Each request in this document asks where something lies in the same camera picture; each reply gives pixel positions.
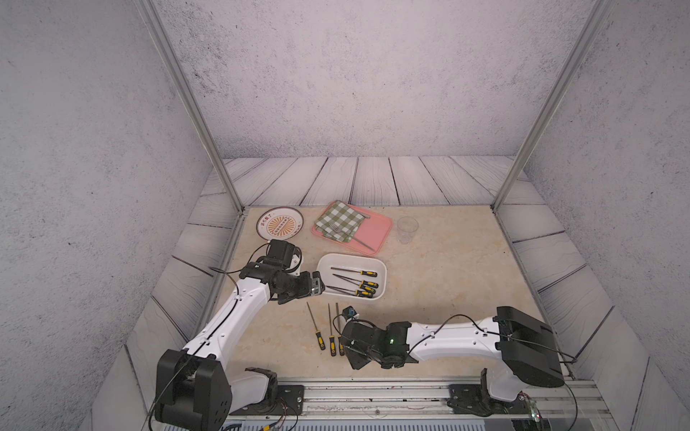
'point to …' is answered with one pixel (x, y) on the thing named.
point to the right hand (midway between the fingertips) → (351, 351)
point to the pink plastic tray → (370, 235)
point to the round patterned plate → (279, 224)
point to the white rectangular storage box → (351, 276)
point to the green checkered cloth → (340, 221)
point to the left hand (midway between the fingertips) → (316, 289)
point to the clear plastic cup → (406, 226)
